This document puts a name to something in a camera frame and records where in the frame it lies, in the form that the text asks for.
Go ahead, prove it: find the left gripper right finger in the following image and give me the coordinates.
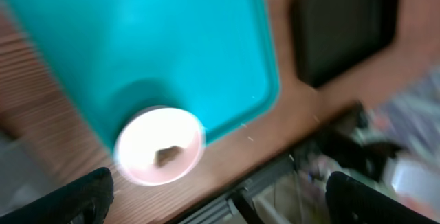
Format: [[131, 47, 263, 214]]
[[325, 172, 438, 224]]

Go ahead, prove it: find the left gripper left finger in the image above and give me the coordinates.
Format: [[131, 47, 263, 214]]
[[1, 167, 114, 224]]

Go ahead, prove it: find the brown food scrap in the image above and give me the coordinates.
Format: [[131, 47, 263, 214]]
[[154, 146, 183, 168]]

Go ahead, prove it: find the small white dish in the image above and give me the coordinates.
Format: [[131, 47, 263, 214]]
[[113, 106, 206, 186]]

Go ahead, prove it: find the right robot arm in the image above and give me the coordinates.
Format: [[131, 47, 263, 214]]
[[316, 102, 439, 223]]

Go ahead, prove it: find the teal plastic serving tray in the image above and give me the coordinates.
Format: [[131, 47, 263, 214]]
[[6, 0, 280, 149]]

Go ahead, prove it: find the black rectangular tray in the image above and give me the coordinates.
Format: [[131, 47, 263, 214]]
[[290, 0, 399, 87]]

